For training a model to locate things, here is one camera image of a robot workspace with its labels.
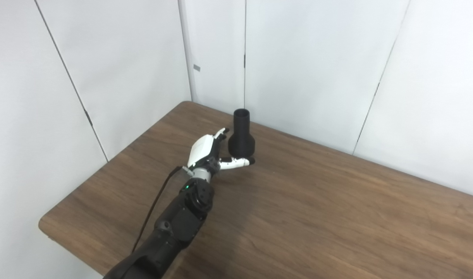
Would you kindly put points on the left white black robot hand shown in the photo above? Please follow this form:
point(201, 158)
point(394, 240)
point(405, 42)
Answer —
point(201, 153)

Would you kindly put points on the black flared nozzle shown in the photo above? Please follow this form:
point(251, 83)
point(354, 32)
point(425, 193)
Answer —
point(241, 141)

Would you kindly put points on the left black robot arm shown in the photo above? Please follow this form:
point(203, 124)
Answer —
point(170, 228)

